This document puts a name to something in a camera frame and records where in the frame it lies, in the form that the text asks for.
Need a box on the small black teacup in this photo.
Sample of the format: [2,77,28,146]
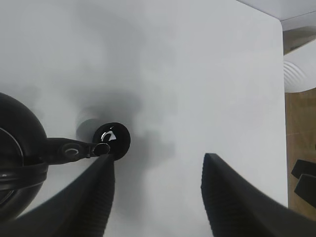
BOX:
[92,122,131,161]

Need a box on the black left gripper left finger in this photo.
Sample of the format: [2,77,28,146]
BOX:
[0,156,115,237]

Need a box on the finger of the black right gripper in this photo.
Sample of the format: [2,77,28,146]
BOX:
[294,174,316,206]
[291,159,316,178]

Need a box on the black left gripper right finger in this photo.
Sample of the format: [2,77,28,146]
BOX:
[201,154,316,237]

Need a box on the white corrugated hose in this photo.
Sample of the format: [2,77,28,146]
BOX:
[282,24,316,94]

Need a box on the black round teapot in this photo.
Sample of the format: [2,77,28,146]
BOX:
[0,93,110,222]

